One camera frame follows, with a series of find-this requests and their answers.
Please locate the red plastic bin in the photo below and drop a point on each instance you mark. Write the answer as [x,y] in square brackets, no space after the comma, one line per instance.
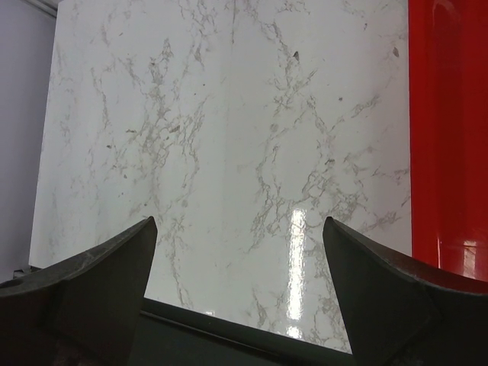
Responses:
[448,134]

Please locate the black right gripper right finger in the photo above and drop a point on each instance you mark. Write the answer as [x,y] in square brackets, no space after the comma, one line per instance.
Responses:
[400,311]

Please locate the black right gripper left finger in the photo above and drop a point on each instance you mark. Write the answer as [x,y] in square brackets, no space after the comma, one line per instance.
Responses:
[82,310]

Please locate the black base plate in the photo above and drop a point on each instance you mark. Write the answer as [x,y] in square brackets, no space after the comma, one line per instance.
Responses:
[171,335]

